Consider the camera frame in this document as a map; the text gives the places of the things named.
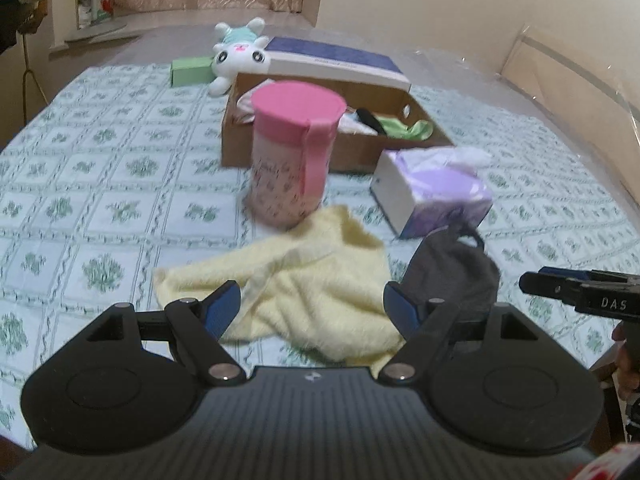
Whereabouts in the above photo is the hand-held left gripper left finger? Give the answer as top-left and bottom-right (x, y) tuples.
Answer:
(85, 281), (247, 387)

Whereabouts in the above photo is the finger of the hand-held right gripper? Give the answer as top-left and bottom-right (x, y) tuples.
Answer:
(519, 272), (640, 317)
(539, 266), (640, 286)

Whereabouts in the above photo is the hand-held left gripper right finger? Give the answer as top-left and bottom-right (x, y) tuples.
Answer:
(380, 282), (539, 386)

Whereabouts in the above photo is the dark grey face mask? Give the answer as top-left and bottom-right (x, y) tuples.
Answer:
(401, 225), (502, 322)

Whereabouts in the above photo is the pale yellow towel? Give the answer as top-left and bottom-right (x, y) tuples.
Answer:
(154, 204), (407, 367)

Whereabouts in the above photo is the brown cardboard box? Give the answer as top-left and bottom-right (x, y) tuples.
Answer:
(221, 72), (455, 175)

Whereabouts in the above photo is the light green cloth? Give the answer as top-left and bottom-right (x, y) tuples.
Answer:
(375, 116), (434, 142)

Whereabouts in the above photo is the black cloth strip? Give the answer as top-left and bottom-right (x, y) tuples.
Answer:
(355, 108), (389, 137)

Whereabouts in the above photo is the white fabric glove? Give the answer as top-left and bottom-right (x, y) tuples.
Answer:
(339, 109), (377, 137)

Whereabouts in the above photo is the white pad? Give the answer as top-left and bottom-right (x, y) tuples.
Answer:
(234, 91), (262, 126)

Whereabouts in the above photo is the person's right hand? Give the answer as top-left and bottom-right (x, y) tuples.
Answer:
(616, 350), (640, 402)

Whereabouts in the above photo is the purple tissue pack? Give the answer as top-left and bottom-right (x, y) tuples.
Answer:
(370, 146), (495, 240)

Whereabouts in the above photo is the red and white printed cloth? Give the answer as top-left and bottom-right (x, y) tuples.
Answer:
(572, 440), (640, 480)

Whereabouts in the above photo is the pink lidded cup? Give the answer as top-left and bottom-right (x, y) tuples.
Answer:
(248, 80), (347, 231)

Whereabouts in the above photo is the floral printed sheet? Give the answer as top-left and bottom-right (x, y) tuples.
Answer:
(0, 62), (640, 453)

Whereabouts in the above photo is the plastic wrapped wooden headboard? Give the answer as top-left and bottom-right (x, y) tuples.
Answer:
(500, 22), (640, 146)

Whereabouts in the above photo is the green cardboard packet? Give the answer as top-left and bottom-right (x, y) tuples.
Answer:
(170, 56), (216, 88)

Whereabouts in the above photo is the white plush bunny toy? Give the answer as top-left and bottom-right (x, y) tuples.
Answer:
(209, 16), (274, 97)

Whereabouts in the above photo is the blue and white flat box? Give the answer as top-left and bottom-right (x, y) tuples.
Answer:
(262, 36), (414, 94)

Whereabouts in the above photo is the dark hanging garment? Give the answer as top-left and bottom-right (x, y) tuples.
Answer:
(0, 0), (23, 56)

